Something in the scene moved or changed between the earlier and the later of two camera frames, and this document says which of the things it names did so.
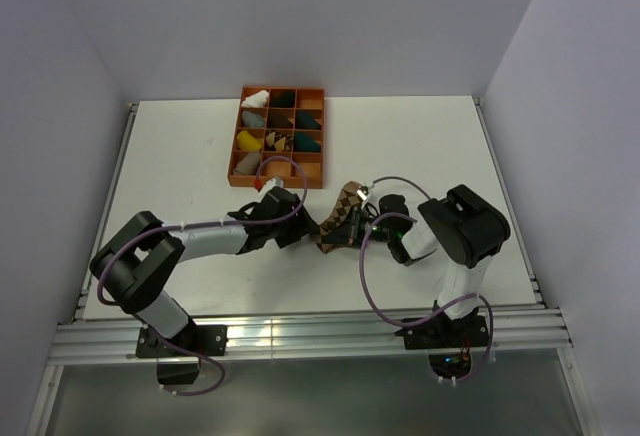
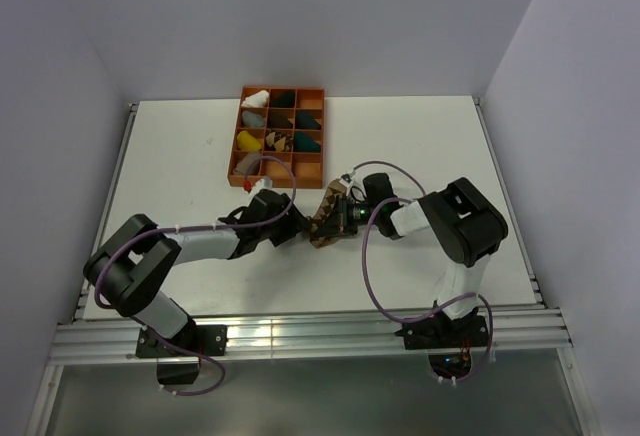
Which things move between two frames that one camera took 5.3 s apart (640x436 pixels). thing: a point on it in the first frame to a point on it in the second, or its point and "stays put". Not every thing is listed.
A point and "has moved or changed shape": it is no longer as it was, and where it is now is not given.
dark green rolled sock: (286, 99) stays put
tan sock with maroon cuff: (249, 164) stays put
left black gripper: (302, 224) stays put
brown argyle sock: (348, 198) has moved or changed shape
